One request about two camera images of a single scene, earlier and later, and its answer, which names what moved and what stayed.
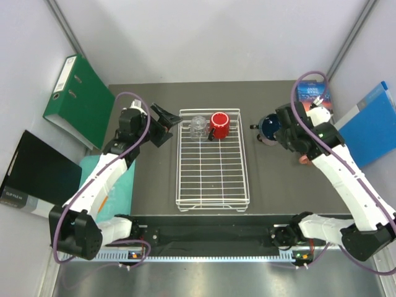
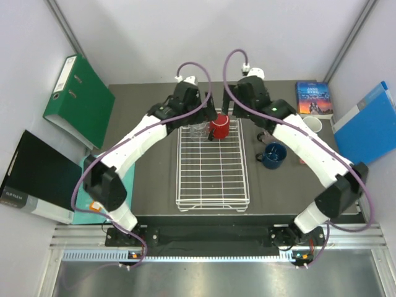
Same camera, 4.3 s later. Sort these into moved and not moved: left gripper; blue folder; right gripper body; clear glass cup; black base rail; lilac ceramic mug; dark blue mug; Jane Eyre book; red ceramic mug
Moved: dark blue mug; right gripper body; left gripper
Not moved: red ceramic mug; clear glass cup; black base rail; lilac ceramic mug; blue folder; Jane Eyre book
